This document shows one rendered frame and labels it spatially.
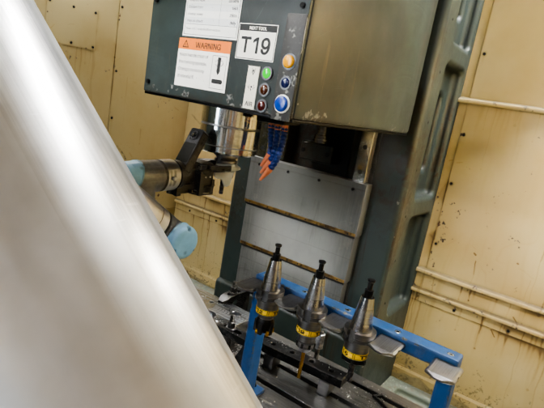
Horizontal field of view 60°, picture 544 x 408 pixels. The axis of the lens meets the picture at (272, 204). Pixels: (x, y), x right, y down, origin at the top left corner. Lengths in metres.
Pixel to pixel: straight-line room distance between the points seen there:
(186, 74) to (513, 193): 1.20
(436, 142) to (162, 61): 1.07
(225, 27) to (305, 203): 0.78
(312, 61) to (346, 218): 0.74
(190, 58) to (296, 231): 0.80
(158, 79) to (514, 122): 1.20
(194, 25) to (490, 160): 1.15
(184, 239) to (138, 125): 1.44
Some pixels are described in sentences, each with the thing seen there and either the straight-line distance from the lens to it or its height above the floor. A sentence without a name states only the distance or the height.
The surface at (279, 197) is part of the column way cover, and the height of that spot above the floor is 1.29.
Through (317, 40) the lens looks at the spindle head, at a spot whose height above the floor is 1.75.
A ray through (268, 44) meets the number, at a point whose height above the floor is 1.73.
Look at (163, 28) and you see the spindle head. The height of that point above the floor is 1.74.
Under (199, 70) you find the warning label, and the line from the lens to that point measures 1.09.
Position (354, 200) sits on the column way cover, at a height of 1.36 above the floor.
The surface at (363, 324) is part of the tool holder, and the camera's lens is 0.94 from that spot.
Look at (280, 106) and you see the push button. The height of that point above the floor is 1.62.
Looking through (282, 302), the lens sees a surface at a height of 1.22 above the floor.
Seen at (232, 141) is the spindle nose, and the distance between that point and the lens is 1.21.
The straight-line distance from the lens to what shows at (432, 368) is 0.93.
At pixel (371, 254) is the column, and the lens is 1.61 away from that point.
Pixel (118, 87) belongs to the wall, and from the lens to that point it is 2.28.
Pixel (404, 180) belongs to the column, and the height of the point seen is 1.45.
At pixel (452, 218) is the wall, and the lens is 1.87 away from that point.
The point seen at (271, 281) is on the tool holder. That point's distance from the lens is 1.03.
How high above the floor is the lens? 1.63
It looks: 12 degrees down
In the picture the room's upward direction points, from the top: 10 degrees clockwise
